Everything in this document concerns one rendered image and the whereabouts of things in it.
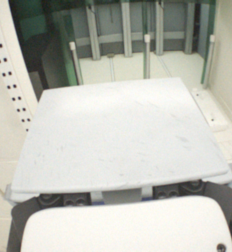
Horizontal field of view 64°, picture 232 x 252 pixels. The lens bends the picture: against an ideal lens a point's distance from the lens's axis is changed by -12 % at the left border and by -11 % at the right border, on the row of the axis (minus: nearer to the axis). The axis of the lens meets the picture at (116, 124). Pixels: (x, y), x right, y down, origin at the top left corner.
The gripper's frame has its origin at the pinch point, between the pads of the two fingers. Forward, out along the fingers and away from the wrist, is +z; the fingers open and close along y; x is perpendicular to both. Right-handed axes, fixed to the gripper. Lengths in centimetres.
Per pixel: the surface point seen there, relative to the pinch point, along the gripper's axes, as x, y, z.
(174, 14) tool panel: -14, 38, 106
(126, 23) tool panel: -17, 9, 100
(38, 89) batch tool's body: -17.3, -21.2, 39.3
